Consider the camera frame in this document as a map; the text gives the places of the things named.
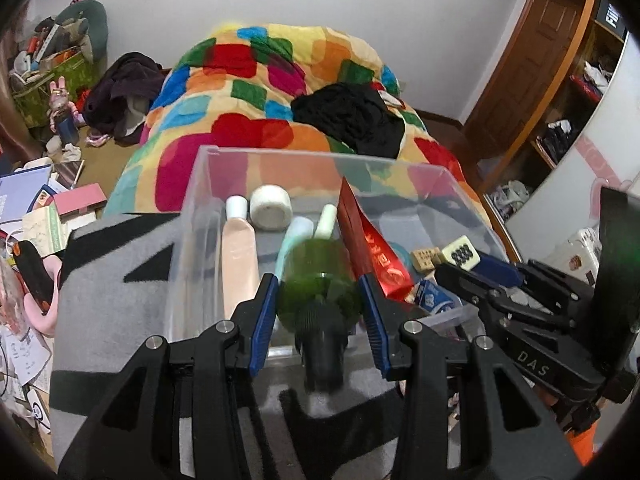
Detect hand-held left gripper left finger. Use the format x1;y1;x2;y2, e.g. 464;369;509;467
57;274;280;480

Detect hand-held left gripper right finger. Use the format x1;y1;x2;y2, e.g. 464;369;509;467
357;275;583;480

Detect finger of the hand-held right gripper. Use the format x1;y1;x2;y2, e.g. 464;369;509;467
475;254;597;328
434;262;521;322

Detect blue white packet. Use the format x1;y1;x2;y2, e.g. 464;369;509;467
414;279;463;316

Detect green white dotted tile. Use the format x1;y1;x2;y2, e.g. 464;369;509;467
441;235;481;267

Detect small wooden block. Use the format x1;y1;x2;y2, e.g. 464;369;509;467
411;247;443;273

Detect red foil packet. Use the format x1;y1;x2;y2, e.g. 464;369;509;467
336;177;416;303

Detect peach cosmetic tube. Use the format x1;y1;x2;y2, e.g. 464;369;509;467
221;195;258;321

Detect green bottle with black cap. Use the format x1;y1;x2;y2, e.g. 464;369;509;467
277;239;363;391

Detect light teal bottle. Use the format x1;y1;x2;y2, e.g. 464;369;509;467
272;216;313;286

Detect clear plastic bin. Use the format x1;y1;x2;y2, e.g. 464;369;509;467
167;145;511;358

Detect white jar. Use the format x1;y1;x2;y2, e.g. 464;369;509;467
249;185;293;231

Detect pale green tube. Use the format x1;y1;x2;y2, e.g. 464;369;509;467
313;203;338;240

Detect white appliance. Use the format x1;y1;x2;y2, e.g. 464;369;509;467
542;227;603;286

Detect white wardrobe door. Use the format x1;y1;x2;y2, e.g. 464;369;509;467
507;35;640;261

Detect grey black striped blanket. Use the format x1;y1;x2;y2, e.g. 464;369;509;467
47;212;416;480

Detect wooden shelf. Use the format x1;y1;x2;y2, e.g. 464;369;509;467
480;0;628;221

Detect black clothes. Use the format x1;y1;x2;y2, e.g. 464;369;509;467
291;81;406;158

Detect colourful patchwork quilt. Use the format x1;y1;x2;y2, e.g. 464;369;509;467
102;22;496;221

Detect wooden door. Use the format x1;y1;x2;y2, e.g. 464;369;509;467
462;0;598;148

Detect pink box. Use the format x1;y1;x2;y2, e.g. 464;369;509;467
52;183;107;218

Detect black orange tool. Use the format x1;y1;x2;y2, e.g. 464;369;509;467
12;240;63;313

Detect pale green book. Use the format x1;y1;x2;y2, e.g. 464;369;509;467
22;202;68;256

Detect dark purple cloth pile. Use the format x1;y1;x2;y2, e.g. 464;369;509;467
82;51;166;146

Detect blue book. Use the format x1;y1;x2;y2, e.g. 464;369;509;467
0;165;53;226

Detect black sign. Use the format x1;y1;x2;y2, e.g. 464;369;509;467
595;0;628;43

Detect pink bunny toy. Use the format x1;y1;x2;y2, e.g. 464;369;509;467
47;76;86;146

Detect green basket with clutter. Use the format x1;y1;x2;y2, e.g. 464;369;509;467
10;47;101;128

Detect grey neck pillow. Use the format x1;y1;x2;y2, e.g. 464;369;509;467
52;0;108;61

